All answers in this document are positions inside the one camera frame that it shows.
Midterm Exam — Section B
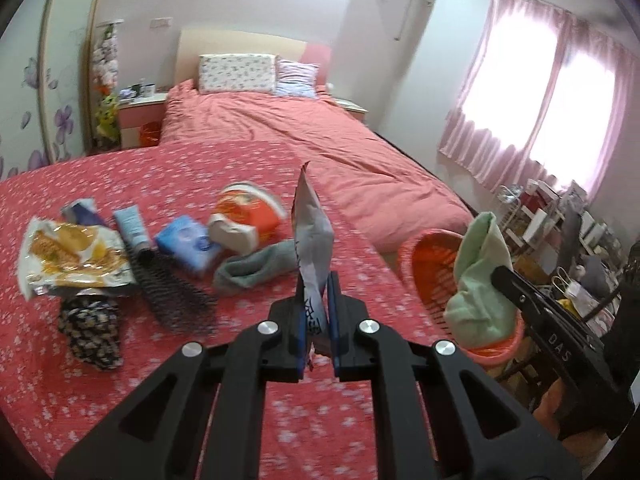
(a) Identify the red instant noodle cup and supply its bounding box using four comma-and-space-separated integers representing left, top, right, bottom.
214, 182, 287, 248

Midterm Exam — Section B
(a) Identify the wardrobe with purple flowers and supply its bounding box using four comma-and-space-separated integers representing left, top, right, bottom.
0, 0, 108, 181

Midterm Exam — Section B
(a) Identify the pink curtain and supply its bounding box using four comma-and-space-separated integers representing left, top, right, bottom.
437, 0, 640, 206

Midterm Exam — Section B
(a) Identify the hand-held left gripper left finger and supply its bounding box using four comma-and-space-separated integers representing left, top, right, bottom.
54, 280, 308, 480

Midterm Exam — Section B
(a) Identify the dark floral cloth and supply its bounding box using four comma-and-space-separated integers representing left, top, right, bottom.
57, 296, 123, 372

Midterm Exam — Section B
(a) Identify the yellow snack bag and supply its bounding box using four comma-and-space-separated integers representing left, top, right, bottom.
17, 217, 136, 301

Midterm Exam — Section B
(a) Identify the pink nightstand with mug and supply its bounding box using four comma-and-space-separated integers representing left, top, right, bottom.
116, 92, 168, 150

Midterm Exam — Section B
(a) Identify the dark wooden chair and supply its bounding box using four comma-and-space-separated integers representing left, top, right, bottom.
492, 350, 546, 411

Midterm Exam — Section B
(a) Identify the cream bed headboard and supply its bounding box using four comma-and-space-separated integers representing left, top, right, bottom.
176, 29, 333, 86

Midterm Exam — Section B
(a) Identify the white storage trolley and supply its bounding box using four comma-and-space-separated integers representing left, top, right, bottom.
505, 200, 566, 261

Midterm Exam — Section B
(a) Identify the beige cloth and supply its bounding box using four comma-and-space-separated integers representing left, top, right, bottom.
207, 215, 261, 256

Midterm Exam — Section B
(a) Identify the light blue tube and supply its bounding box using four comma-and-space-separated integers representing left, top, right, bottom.
112, 206, 151, 253

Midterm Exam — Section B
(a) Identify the grey sock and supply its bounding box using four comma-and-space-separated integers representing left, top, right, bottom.
214, 240, 301, 292

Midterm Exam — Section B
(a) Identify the striped pink pillow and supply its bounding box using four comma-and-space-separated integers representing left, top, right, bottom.
274, 58, 321, 98

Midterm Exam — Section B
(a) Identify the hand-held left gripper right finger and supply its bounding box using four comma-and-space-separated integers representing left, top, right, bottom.
326, 271, 583, 480

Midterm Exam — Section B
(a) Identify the blue tissue packet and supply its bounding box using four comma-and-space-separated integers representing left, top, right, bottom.
154, 215, 221, 277

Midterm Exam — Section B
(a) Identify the white paper bag with handles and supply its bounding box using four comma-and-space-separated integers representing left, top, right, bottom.
550, 267, 596, 306

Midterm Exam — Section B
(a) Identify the silver snack wrapper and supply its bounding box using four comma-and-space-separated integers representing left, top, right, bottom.
291, 161, 335, 361

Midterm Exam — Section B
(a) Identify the light green cloth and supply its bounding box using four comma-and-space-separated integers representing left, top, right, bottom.
444, 211, 516, 350

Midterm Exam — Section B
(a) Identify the stuffed toys pile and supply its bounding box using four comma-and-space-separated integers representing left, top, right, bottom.
91, 20, 123, 143

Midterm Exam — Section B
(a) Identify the white wire rack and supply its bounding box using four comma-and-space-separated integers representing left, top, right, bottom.
495, 185, 531, 241

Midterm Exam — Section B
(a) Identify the orange plastic basket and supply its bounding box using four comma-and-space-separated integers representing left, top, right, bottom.
398, 229, 527, 367

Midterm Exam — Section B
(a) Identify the white floral pillow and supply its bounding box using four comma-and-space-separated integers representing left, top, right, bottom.
198, 53, 277, 95

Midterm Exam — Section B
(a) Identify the purple packet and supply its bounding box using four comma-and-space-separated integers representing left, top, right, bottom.
61, 199, 108, 228

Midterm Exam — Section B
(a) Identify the black mesh office chair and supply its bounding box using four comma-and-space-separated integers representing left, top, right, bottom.
555, 200, 593, 281

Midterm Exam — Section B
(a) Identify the bed with pink duvet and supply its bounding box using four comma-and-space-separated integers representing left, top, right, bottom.
159, 79, 475, 256

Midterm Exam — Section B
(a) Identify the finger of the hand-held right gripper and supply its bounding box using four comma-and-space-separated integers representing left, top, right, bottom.
492, 265, 551, 318

